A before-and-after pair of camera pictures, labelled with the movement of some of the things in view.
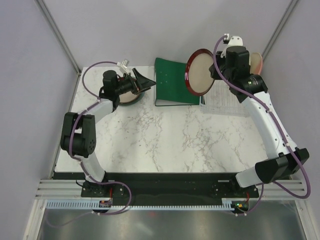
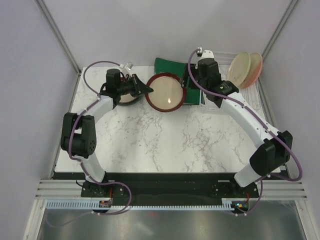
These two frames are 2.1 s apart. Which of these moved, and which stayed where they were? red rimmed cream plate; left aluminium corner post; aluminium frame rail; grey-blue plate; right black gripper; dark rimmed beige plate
Moved: dark rimmed beige plate; right black gripper
Stayed: grey-blue plate; left aluminium corner post; aluminium frame rail; red rimmed cream plate
